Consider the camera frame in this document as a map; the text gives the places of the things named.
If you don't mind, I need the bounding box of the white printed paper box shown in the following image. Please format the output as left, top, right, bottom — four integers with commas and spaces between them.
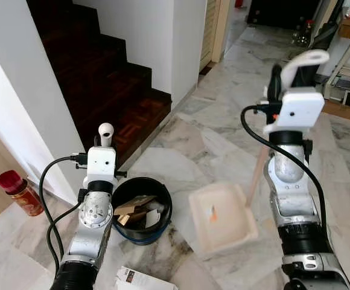
115, 266, 164, 290

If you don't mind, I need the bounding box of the cream long handled dustpan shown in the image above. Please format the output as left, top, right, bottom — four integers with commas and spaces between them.
188, 50, 331, 256

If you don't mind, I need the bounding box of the long black bag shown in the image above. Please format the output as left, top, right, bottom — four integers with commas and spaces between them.
308, 0, 348, 55

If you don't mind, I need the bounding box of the brown wooden plank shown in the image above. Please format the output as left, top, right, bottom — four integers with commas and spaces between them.
322, 98, 350, 125

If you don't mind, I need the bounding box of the brown cardboard scrap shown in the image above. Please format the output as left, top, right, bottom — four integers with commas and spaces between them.
113, 195, 161, 227

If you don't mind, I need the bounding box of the dark wooden staircase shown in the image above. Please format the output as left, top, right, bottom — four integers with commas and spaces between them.
27, 0, 173, 170

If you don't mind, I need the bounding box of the white paper scrap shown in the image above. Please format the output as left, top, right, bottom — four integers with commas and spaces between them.
146, 209, 162, 229

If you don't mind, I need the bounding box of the black round waste bin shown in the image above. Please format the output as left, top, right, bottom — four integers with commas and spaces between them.
111, 176, 173, 246

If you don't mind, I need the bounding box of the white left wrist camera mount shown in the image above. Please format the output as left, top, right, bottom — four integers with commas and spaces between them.
86, 146, 119, 183

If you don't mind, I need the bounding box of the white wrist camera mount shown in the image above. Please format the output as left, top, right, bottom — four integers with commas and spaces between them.
263, 88, 325, 135
86, 146, 119, 183

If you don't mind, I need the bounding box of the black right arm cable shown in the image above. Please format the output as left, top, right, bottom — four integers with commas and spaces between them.
240, 103, 328, 233

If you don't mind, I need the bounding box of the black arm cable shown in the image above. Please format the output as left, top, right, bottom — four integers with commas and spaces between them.
39, 154, 90, 276
240, 103, 328, 233

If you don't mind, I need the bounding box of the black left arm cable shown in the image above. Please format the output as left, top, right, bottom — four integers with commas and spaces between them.
39, 154, 90, 276

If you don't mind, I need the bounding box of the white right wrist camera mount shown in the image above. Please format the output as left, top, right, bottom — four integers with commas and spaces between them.
263, 88, 325, 135

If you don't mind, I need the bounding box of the white metal frame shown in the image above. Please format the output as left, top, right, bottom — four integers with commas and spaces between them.
324, 30, 350, 111

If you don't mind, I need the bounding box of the light wooden door frame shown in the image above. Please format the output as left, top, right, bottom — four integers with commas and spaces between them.
199, 0, 231, 68

